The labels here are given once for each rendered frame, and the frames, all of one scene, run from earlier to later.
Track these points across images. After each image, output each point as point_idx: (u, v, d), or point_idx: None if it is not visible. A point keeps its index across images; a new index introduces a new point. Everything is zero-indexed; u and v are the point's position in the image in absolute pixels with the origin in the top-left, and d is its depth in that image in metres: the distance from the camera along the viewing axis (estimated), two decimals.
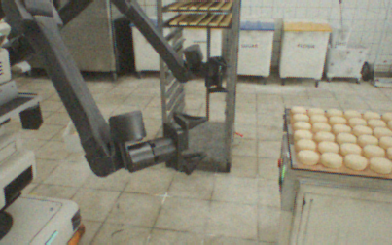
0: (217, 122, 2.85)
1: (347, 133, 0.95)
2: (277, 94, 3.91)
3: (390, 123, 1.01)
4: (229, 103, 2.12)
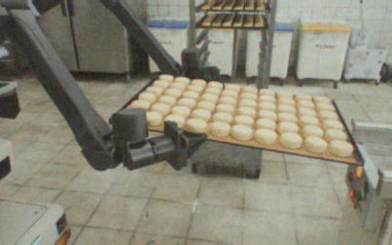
0: None
1: (190, 98, 0.95)
2: None
3: (242, 94, 1.02)
4: None
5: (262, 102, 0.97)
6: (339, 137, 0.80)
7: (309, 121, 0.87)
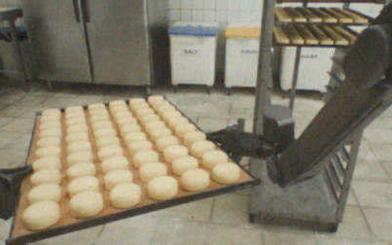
0: None
1: (134, 155, 0.66)
2: None
3: (79, 138, 0.75)
4: (352, 148, 1.56)
5: (95, 126, 0.82)
6: (143, 98, 1.04)
7: (123, 107, 0.96)
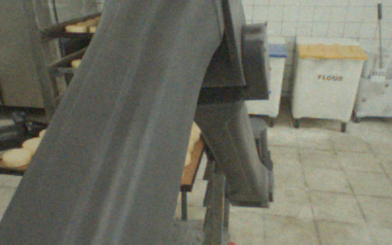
0: (199, 225, 1.73)
1: None
2: (291, 147, 2.80)
3: None
4: None
5: None
6: None
7: None
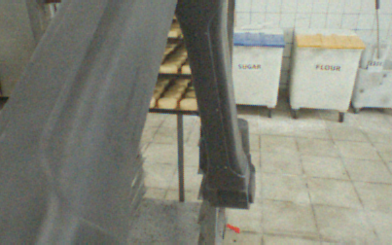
0: (196, 207, 1.74)
1: None
2: (289, 136, 2.81)
3: None
4: (206, 227, 1.01)
5: None
6: None
7: None
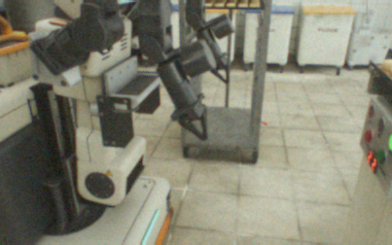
0: (237, 109, 2.55)
1: (228, 2, 1.83)
2: (297, 83, 3.62)
3: None
4: (259, 81, 1.82)
5: None
6: None
7: None
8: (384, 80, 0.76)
